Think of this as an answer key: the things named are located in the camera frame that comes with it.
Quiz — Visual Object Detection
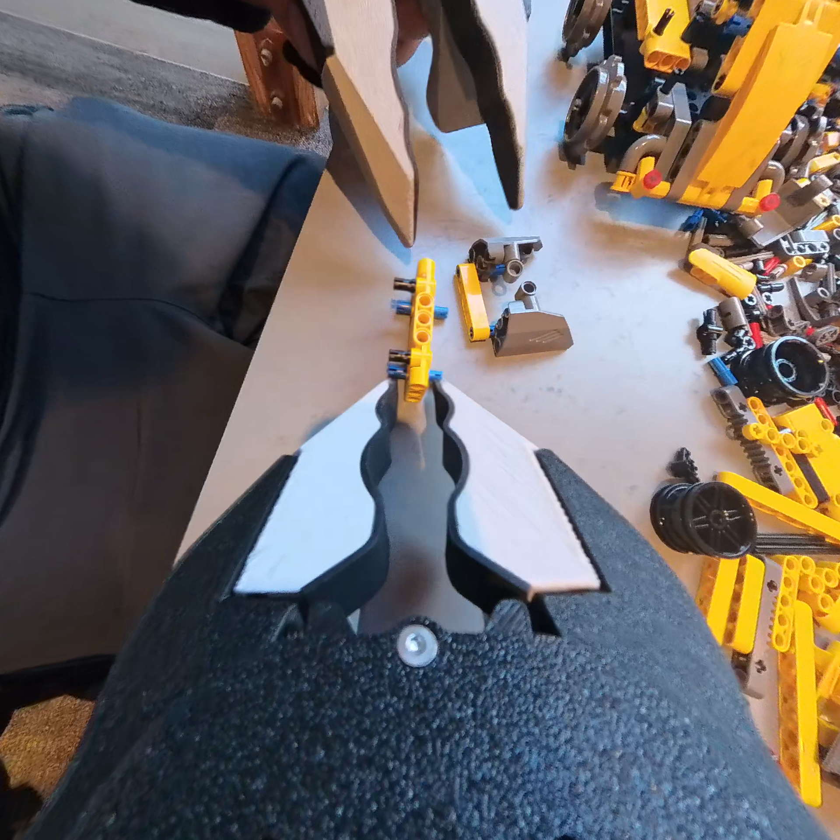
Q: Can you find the wooden desk leg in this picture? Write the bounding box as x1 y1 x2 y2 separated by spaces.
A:
234 29 320 130

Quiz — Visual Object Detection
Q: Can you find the person's left hand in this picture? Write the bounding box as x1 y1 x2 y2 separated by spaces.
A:
395 0 432 65

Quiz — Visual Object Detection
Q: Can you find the pile of loose toy bricks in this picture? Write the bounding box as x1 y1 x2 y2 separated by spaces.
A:
650 112 840 809

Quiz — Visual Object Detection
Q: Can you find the grey striped wedge brick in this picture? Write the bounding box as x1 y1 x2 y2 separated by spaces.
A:
491 282 574 358

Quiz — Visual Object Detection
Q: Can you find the yellow short toy beam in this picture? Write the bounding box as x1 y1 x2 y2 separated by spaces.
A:
454 262 493 343

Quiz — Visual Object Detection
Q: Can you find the person's dark clothing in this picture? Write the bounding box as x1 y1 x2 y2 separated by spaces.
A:
0 97 327 723

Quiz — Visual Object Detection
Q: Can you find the partly built yellow toy vehicle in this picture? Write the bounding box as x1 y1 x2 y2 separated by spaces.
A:
556 0 840 219

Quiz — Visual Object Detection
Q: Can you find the grey desk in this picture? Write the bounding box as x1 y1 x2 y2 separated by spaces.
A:
174 0 840 821

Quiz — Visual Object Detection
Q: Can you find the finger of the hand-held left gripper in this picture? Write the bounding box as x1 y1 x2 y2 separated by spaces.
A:
422 0 532 212
304 0 421 249

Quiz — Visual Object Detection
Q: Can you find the yellow rounded toy panel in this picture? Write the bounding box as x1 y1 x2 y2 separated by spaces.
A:
686 247 760 301

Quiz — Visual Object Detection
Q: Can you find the black toy wheel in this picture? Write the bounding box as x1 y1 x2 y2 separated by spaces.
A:
727 335 830 406
648 481 760 560

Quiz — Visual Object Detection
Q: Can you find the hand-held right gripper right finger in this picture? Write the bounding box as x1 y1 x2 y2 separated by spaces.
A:
432 381 603 601

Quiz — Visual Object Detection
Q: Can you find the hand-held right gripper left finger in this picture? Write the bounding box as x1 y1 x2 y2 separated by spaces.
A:
233 381 398 618

